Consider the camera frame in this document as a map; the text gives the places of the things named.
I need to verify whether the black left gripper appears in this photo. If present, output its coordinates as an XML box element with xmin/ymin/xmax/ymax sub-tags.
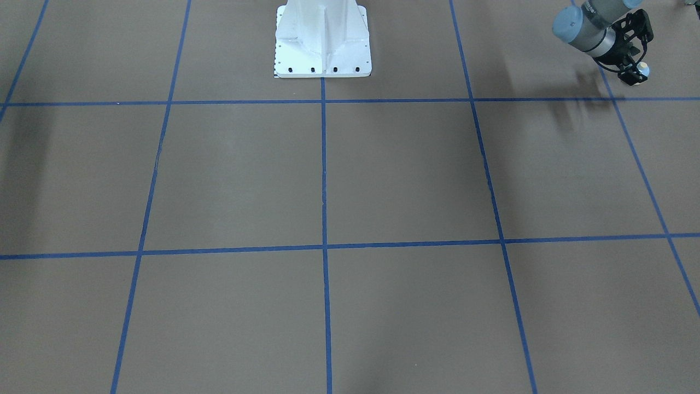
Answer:
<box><xmin>602</xmin><ymin>10</ymin><xmax>654</xmax><ymax>86</ymax></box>

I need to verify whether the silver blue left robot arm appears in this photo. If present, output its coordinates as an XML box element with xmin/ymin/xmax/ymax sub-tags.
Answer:
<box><xmin>552</xmin><ymin>1</ymin><xmax>654</xmax><ymax>86</ymax></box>

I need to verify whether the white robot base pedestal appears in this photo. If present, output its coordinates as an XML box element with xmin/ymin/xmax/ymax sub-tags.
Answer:
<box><xmin>273</xmin><ymin>1</ymin><xmax>372</xmax><ymax>78</ymax></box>

